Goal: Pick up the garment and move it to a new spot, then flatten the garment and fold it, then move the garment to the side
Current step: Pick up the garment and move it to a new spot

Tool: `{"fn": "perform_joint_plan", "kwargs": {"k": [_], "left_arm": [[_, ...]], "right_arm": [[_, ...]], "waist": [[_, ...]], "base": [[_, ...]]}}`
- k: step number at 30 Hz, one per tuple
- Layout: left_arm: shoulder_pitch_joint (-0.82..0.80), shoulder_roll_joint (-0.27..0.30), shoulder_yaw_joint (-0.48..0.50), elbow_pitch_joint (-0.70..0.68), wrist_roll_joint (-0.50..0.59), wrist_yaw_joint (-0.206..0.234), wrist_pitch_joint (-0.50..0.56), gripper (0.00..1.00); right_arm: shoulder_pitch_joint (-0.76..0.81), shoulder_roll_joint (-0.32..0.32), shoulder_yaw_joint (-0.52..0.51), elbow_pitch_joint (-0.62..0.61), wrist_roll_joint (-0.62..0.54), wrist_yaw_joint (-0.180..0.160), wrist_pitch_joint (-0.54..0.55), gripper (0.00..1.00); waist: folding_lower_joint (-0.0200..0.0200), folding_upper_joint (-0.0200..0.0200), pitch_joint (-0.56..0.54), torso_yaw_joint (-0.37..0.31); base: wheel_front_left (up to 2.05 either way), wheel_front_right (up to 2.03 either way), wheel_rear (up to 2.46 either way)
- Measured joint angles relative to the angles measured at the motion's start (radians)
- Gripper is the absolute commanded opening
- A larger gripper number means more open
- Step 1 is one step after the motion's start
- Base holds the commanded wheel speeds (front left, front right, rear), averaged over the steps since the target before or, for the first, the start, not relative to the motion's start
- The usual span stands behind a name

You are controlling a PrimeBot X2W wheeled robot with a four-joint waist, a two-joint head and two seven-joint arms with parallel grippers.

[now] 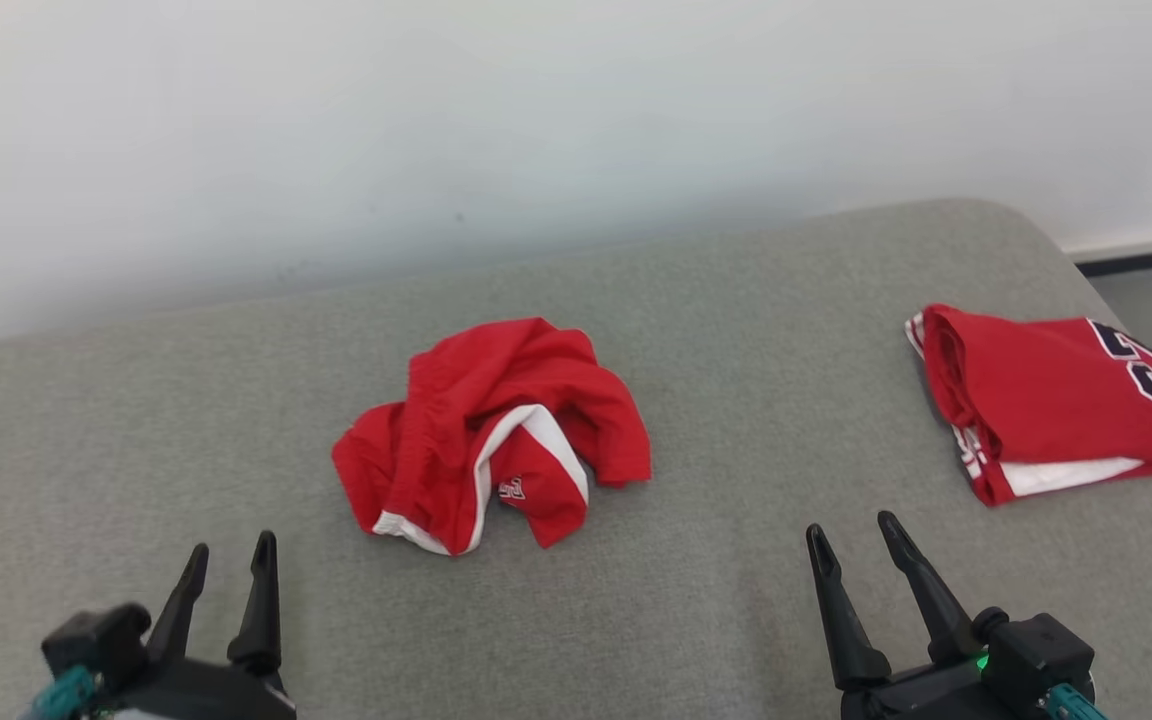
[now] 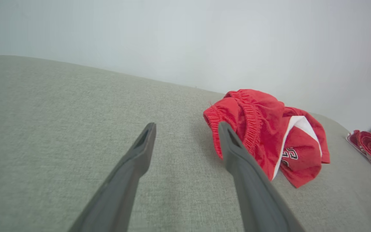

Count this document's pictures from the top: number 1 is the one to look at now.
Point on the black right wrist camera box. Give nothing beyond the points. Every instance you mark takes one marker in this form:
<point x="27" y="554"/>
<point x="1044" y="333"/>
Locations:
<point x="1036" y="650"/>

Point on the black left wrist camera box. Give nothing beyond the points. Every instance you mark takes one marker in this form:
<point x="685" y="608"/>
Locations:
<point x="96" y="640"/>

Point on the red shorts with white trim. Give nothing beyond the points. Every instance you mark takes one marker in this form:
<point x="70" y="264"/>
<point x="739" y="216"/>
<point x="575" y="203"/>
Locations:
<point x="466" y="420"/>

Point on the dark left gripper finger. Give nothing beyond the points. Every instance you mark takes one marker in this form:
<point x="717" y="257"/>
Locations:
<point x="181" y="610"/>
<point x="258" y="610"/>

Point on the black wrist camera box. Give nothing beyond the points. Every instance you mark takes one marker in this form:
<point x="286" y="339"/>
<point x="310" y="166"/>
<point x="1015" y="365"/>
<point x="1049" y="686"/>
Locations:
<point x="1036" y="650"/>
<point x="96" y="640"/>

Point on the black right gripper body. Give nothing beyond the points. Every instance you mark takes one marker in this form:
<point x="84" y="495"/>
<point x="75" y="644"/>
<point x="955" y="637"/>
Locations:
<point x="921" y="695"/>

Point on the red jersey shirt with number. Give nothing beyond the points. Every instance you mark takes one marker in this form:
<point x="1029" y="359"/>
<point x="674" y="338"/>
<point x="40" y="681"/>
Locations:
<point x="1046" y="400"/>

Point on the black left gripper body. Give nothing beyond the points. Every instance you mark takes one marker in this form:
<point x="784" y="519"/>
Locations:
<point x="196" y="695"/>

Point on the grey fabric sofa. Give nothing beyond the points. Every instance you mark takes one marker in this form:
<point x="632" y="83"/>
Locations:
<point x="576" y="620"/>

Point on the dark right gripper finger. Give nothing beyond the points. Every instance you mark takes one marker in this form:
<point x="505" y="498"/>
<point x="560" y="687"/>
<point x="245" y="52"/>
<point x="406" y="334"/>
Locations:
<point x="926" y="590"/>
<point x="841" y="620"/>

